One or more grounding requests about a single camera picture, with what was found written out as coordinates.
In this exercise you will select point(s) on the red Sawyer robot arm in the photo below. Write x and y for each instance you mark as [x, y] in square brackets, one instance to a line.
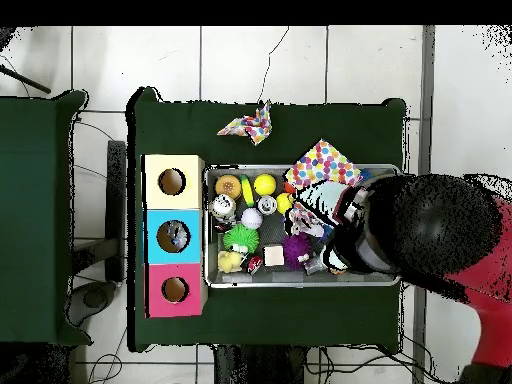
[432, 224]

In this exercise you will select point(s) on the crushed silver drink can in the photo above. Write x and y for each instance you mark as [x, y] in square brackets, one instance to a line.
[222, 206]

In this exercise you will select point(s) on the plain yellow ball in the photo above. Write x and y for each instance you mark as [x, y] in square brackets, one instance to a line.
[265, 185]

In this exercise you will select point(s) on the dark green table cloth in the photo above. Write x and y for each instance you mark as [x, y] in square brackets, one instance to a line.
[40, 200]
[336, 120]

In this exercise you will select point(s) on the shallow clear mesh bin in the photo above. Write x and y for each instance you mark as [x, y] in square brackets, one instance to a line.
[240, 280]

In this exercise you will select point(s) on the black panel stand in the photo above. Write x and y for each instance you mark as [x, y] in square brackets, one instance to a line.
[117, 208]

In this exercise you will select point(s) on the colourful patterned cloth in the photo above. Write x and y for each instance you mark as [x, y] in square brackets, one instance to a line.
[254, 126]

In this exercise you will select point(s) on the wooden box with three holes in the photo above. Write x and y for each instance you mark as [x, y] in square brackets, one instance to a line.
[173, 218]

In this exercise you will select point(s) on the yellow rubber duck toy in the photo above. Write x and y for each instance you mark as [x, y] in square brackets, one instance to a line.
[230, 262]

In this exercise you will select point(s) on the white baseball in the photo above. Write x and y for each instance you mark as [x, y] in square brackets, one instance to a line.
[252, 218]

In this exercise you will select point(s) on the polka dot cloth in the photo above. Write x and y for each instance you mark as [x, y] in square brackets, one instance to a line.
[322, 164]

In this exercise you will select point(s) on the green spiky rubber ball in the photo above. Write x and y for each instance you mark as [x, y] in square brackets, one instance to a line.
[240, 238]

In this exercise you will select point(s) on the whitish foil wrapper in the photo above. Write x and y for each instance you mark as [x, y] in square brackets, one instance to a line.
[304, 220]

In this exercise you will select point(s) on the orange ball with cream dots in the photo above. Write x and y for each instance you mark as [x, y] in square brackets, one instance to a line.
[228, 186]

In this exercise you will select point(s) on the grey stand base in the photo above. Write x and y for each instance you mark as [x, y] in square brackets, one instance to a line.
[98, 298]

